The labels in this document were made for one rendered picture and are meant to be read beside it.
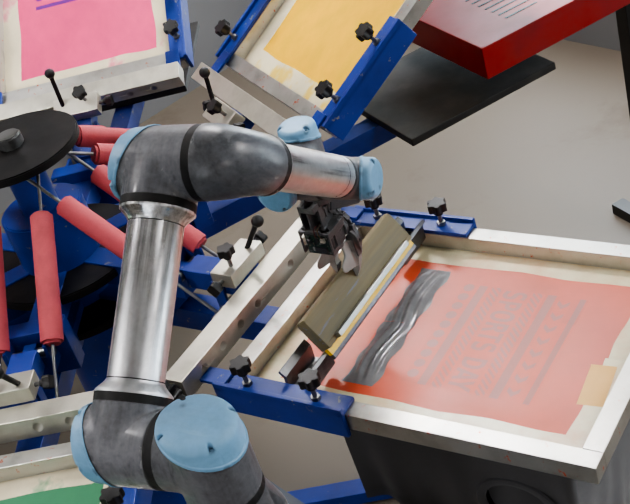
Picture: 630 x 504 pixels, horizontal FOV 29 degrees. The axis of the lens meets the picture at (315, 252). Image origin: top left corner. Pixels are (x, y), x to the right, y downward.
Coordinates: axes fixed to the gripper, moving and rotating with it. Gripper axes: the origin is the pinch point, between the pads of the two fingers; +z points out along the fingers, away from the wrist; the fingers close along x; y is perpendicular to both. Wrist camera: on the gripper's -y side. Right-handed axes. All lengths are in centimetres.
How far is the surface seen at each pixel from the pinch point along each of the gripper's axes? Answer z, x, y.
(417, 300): 13.4, 9.0, -7.2
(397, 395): 13.7, 17.7, 19.1
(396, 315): 12.9, 7.1, -1.4
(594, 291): 13.9, 43.4, -17.7
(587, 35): 106, -67, -281
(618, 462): 40, 52, 2
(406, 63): 15, -42, -103
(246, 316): 7.4, -20.7, 11.5
